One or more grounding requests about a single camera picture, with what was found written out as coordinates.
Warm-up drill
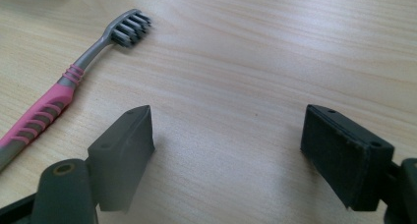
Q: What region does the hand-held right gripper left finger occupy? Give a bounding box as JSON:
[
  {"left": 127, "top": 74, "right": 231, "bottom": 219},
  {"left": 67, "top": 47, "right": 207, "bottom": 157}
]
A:
[{"left": 86, "top": 104, "right": 156, "bottom": 214}]

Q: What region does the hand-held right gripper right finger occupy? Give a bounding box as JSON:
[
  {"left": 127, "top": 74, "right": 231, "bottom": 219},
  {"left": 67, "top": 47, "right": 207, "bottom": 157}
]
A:
[{"left": 300, "top": 104, "right": 395, "bottom": 212}]

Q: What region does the pink and grey toothbrush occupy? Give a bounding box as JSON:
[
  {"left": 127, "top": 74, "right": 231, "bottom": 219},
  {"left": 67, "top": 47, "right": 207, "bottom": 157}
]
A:
[{"left": 0, "top": 9, "right": 152, "bottom": 172}]

